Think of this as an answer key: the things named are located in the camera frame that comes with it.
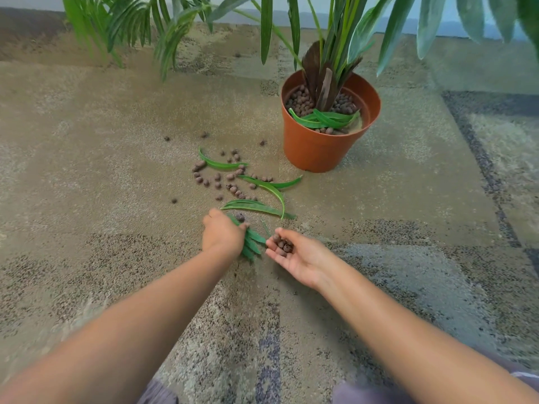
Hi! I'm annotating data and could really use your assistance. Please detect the person's right hand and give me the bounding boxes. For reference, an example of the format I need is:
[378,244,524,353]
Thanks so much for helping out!
[265,228,338,291]

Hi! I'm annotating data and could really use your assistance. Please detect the person's left hand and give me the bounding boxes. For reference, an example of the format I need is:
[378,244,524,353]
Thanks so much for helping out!
[201,208,250,259]

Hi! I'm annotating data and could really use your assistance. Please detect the handful of brown clay pebbles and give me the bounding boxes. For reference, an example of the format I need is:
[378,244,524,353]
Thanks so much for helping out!
[271,233,294,254]

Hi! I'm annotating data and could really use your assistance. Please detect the bunch of green leaves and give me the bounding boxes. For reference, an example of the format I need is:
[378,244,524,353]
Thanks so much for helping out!
[227,214,268,262]

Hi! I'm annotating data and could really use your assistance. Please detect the person's right forearm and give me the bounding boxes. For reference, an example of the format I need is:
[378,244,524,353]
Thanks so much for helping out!
[316,254,539,404]

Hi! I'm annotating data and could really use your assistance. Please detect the person's left forearm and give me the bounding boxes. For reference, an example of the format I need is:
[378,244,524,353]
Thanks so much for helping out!
[0,248,237,404]

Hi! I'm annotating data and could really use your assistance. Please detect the green cut leaf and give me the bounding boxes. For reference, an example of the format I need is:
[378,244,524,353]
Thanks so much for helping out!
[237,175,287,220]
[303,110,362,123]
[269,175,304,190]
[198,148,249,171]
[312,108,351,130]
[220,199,296,220]
[288,108,327,130]

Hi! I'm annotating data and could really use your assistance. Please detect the scattered brown clay pebbles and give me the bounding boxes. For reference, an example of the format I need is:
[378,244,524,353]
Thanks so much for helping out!
[163,131,274,222]

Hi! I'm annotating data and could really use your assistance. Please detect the orange plastic plant pot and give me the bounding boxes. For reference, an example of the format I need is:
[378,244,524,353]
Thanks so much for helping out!
[281,70,382,173]

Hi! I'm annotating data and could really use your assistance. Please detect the clay pebble filling of pot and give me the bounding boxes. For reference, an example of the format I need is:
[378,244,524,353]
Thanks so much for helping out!
[286,84,358,135]

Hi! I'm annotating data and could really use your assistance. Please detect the tall green potted palm plant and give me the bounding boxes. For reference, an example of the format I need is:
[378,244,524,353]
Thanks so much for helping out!
[206,0,539,113]

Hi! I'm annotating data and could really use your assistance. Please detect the bushy green fern plant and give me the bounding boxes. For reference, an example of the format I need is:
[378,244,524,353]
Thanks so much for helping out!
[62,0,220,81]

